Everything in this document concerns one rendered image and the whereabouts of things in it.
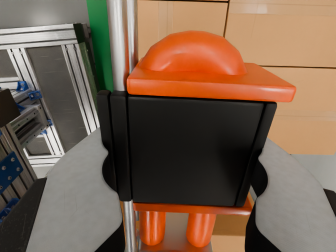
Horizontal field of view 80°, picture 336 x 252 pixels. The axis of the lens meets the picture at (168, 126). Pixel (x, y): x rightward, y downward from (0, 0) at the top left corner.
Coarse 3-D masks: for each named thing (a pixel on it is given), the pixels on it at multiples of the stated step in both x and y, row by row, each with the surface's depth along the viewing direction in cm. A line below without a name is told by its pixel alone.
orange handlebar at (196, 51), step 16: (176, 32) 10; (192, 32) 10; (208, 32) 10; (160, 48) 10; (176, 48) 9; (192, 48) 9; (208, 48) 9; (224, 48) 9; (144, 64) 10; (160, 64) 10; (176, 64) 10; (192, 64) 10; (208, 64) 10; (224, 64) 10; (240, 64) 10; (144, 224) 16; (160, 224) 16; (192, 224) 16; (208, 224) 15; (144, 240) 16; (160, 240) 17; (192, 240) 16; (208, 240) 17
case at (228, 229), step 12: (120, 204) 43; (252, 204) 45; (216, 216) 42; (228, 216) 42; (240, 216) 42; (216, 228) 40; (228, 228) 40; (240, 228) 40; (216, 240) 39; (228, 240) 39; (240, 240) 39
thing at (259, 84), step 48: (144, 96) 9; (192, 96) 9; (240, 96) 9; (288, 96) 9; (144, 144) 10; (192, 144) 10; (240, 144) 10; (144, 192) 12; (192, 192) 12; (240, 192) 12
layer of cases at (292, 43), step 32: (160, 0) 65; (192, 0) 68; (224, 0) 65; (256, 0) 65; (288, 0) 65; (320, 0) 65; (160, 32) 70; (224, 32) 70; (256, 32) 70; (288, 32) 70; (320, 32) 70; (288, 64) 75; (320, 64) 75; (320, 96) 81; (288, 128) 88; (320, 128) 88
